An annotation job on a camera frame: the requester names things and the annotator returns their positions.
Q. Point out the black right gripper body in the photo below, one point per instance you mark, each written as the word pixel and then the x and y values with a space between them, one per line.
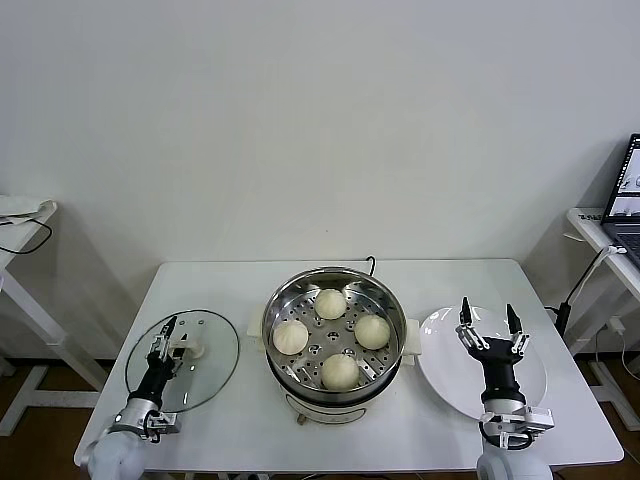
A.
pixel 500 370

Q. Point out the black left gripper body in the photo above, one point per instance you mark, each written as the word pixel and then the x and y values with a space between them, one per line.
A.
pixel 156 377

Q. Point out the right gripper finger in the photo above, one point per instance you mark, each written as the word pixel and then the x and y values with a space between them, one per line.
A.
pixel 470 332
pixel 519 342

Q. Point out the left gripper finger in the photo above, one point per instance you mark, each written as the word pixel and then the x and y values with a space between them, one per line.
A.
pixel 175 365
pixel 162 347

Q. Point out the round glass pot lid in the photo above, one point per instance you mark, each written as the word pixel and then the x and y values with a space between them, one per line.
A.
pixel 210 370

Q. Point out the white steamed baozi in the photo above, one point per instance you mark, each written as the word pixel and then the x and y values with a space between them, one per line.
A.
pixel 372 332
pixel 330 304
pixel 340 372
pixel 290 337

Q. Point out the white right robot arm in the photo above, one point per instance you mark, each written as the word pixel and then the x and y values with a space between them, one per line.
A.
pixel 510 467

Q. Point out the steel steamer pot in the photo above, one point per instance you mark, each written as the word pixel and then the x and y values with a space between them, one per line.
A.
pixel 274 310

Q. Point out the perforated steel steamer tray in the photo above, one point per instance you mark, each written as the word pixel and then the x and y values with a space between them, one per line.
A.
pixel 332 336

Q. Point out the white oval plate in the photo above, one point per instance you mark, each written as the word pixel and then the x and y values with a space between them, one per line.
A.
pixel 445 370

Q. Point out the white side table with laptop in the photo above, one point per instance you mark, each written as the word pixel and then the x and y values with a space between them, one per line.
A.
pixel 587 235

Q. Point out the copper cooker knob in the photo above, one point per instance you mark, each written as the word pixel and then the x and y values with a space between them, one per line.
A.
pixel 300 419

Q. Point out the dark grey laptop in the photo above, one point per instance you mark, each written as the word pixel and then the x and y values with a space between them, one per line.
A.
pixel 625 235

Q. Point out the white electric cooker base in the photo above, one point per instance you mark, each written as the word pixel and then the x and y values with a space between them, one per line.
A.
pixel 325 410

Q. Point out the white side table with cloth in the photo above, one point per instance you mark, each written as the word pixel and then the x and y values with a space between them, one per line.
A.
pixel 20 239

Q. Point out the white cloth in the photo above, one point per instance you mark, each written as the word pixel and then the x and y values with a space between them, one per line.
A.
pixel 25 205

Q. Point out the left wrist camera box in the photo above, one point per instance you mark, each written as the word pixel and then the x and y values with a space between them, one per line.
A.
pixel 162 427

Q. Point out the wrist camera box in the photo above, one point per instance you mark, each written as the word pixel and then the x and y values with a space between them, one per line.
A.
pixel 162 427
pixel 535 420

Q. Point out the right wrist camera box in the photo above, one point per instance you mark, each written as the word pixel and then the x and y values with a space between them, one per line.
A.
pixel 535 420

